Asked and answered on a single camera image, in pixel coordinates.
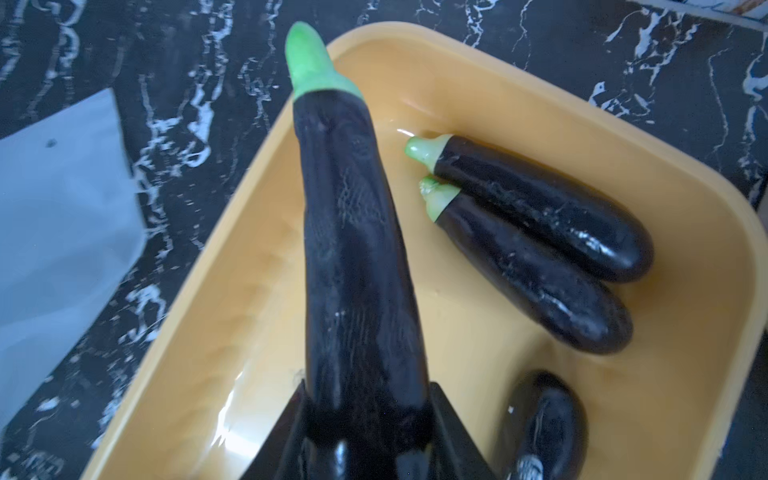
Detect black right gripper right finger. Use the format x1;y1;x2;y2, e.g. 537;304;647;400
428;382;496;480

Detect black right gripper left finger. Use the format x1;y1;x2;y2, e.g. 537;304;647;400
240;381;307;480

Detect purple eggplant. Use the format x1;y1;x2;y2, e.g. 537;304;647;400
419;176;634;355
490;369;589;479
405;134;655;283
285;22;433;479

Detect yellow plastic tray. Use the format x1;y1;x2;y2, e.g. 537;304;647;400
84;22;767;479

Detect frosted zip-top bag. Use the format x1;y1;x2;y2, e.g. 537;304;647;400
1;89;146;422

